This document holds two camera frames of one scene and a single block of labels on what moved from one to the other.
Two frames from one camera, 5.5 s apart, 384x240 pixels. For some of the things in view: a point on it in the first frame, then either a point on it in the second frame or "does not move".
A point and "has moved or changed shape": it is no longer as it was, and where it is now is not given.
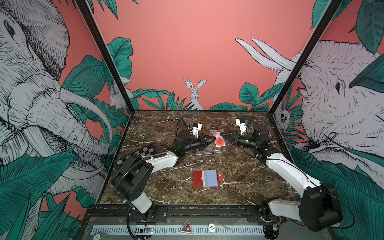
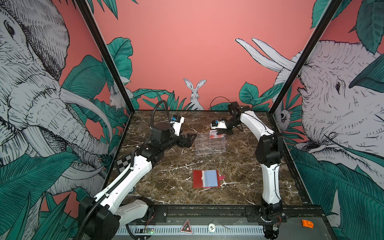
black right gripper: (225, 135) -> (229, 132)
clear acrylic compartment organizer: (217, 146) does not move
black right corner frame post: (330, 12) does not move
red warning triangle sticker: (187, 227) does not move
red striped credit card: (219, 141) has moved or changed shape
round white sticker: (211, 227) does not move
